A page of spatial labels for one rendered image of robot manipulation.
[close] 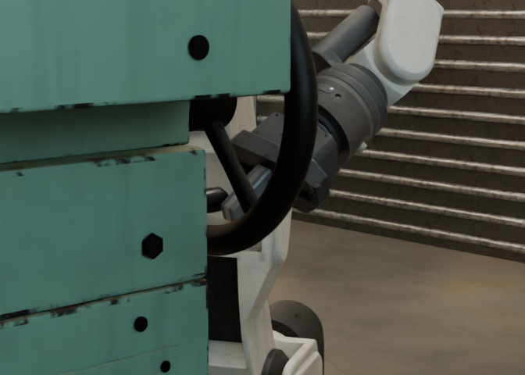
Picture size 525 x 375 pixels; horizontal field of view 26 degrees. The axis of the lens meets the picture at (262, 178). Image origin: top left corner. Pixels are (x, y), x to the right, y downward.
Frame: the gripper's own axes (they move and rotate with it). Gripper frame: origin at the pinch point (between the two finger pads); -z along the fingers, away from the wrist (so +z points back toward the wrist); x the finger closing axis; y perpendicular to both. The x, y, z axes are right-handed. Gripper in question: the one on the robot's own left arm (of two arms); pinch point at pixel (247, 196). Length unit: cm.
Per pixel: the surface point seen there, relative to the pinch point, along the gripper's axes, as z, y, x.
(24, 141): -27.7, 33.6, -12.4
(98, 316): -30.2, 23.3, -17.8
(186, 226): -21.6, 23.8, -17.6
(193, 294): -23.4, 19.7, -19.0
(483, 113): 212, -187, 106
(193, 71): -21.1, 37.9, -21.4
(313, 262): 142, -215, 132
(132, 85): -25, 39, -21
